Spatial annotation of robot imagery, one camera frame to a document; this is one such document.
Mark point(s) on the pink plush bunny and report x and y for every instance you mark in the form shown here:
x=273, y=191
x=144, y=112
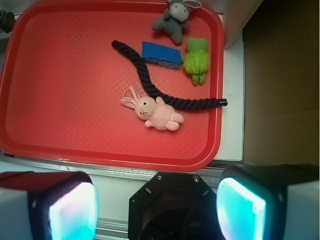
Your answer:
x=154, y=112

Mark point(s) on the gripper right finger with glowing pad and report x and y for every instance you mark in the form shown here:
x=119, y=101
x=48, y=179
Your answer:
x=269, y=202

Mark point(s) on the gray plush donkey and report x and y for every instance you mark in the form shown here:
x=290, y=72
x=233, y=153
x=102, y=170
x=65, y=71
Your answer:
x=175, y=18

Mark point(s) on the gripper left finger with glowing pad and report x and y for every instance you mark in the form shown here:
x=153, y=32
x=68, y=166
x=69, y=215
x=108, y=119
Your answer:
x=48, y=206

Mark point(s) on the black octagonal mount plate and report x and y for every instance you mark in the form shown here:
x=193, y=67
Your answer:
x=174, y=206

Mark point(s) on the green plush frog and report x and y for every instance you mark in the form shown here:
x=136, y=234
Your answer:
x=197, y=60

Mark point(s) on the red plastic tray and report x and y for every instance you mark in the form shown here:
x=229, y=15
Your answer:
x=62, y=81

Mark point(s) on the blue sponge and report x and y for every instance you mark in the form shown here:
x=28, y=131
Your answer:
x=162, y=55

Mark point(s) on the dark object at corner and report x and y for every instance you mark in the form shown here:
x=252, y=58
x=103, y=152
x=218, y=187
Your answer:
x=7, y=21

